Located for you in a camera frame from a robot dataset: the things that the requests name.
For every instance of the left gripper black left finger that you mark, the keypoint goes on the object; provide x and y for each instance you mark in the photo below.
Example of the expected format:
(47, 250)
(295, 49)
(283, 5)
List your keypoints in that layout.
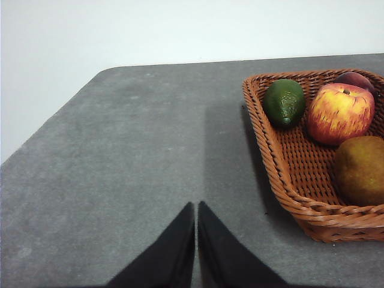
(168, 258)

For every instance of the yellow brown round fruit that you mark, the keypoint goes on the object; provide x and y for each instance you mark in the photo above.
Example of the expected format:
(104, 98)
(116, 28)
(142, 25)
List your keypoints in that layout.
(363, 171)

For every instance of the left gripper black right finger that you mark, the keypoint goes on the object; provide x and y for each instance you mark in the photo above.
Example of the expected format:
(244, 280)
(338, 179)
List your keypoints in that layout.
(228, 261)

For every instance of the brown wicker basket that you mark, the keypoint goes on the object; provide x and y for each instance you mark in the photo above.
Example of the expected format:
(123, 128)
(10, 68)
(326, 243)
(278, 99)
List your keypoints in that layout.
(300, 168)

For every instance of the red yellow apple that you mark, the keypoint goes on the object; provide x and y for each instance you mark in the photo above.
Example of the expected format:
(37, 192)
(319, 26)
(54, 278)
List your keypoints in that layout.
(339, 114)

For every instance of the green avocado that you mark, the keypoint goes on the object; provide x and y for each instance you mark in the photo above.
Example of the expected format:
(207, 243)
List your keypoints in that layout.
(283, 103)

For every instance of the dark red plum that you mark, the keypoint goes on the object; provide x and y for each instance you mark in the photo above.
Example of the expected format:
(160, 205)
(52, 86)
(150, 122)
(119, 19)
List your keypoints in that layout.
(354, 79)

